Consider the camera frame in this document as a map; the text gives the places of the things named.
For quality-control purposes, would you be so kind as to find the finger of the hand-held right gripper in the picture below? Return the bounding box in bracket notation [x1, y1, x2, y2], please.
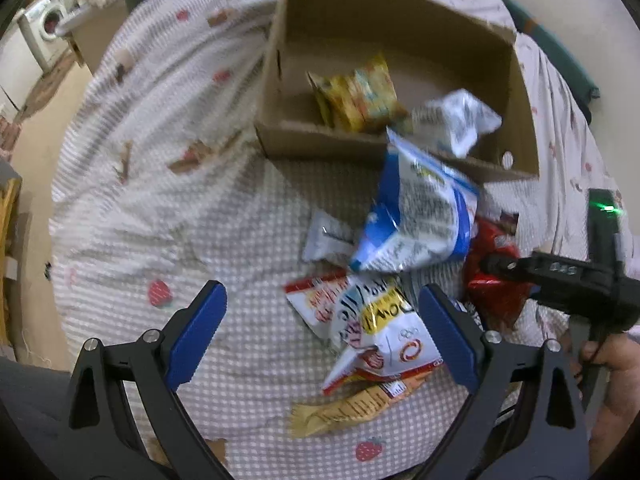
[479, 252, 537, 288]

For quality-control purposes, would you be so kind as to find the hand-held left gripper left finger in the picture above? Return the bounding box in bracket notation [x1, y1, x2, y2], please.
[60, 280, 236, 480]

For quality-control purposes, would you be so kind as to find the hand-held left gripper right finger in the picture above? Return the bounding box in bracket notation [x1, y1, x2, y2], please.
[415, 284, 592, 480]

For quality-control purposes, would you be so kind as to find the white yellow red snack bag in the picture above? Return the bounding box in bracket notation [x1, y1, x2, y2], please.
[322, 272, 446, 396]

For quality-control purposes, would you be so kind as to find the blue white snack bag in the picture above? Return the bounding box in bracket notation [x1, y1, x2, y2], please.
[349, 127, 481, 273]

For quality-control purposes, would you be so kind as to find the white red snack packet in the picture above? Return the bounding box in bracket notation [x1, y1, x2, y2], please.
[284, 272, 351, 338]

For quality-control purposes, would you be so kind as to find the yellow orange snack bar packet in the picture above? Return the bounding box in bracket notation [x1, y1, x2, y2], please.
[290, 377, 426, 441]

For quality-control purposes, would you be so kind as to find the white silver snack packet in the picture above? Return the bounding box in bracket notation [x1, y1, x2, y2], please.
[411, 89, 503, 158]

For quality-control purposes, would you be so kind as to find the small white snack packet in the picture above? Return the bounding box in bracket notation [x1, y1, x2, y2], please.
[302, 209, 357, 263]

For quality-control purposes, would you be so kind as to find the brown cardboard box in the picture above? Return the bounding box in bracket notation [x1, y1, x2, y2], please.
[254, 0, 541, 183]

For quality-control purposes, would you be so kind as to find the person's right hand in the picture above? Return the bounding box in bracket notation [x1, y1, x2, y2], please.
[579, 330, 640, 456]

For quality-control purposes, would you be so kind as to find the checked printed blanket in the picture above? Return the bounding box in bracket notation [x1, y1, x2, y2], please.
[47, 0, 618, 480]

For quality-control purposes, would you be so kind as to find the grey trouser leg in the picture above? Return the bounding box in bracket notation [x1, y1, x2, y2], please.
[0, 355, 73, 466]

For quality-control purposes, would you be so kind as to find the wooden furniture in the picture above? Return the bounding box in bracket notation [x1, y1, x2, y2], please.
[0, 160, 23, 351]

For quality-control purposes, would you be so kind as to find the teal cushion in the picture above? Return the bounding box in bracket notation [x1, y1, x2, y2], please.
[487, 0, 601, 126]

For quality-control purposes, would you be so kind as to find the patterned rug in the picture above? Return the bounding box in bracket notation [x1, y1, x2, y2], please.
[15, 50, 76, 121]

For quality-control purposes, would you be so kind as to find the white washing machine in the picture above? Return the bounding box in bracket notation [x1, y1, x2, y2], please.
[17, 0, 71, 71]

